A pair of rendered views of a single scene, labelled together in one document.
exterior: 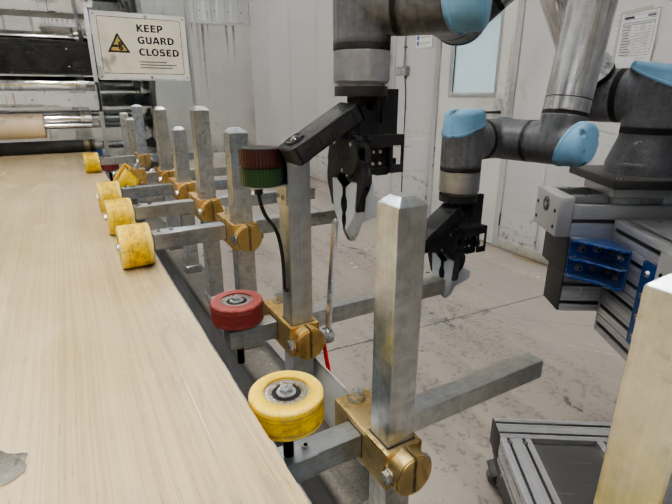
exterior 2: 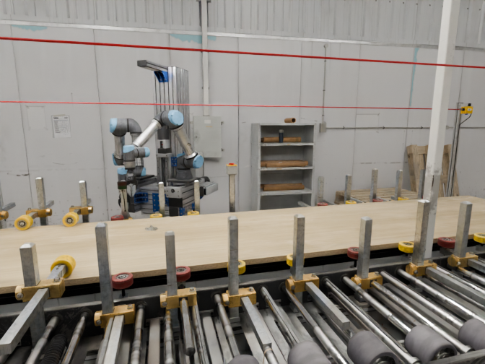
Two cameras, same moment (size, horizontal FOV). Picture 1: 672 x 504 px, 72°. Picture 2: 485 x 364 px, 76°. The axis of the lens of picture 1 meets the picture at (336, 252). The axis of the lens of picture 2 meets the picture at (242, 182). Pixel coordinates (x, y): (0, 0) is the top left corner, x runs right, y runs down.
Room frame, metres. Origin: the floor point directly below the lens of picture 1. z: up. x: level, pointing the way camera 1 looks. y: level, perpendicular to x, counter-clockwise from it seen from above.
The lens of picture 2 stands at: (-0.67, 1.85, 1.50)
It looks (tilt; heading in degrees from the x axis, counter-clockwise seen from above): 10 degrees down; 285
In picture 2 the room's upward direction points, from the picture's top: straight up
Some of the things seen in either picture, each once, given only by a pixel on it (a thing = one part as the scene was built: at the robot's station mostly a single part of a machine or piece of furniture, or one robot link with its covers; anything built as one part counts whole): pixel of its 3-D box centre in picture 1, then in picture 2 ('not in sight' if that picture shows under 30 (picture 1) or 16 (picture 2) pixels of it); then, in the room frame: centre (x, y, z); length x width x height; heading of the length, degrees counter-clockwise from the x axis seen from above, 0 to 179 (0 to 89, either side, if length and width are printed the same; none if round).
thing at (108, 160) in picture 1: (155, 157); not in sight; (2.02, 0.78, 0.95); 0.50 x 0.04 x 0.04; 120
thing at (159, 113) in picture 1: (167, 182); not in sight; (1.52, 0.56, 0.93); 0.04 x 0.04 x 0.48; 30
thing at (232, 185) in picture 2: not in sight; (232, 203); (0.00, -0.32, 0.93); 0.05 x 0.05 x 0.45; 30
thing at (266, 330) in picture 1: (346, 308); not in sight; (0.75, -0.02, 0.84); 0.43 x 0.03 x 0.04; 120
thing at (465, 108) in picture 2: not in sight; (456, 159); (-1.80, -1.30, 1.20); 0.15 x 0.12 x 1.00; 30
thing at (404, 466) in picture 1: (379, 439); not in sight; (0.46, -0.05, 0.81); 0.14 x 0.06 x 0.05; 30
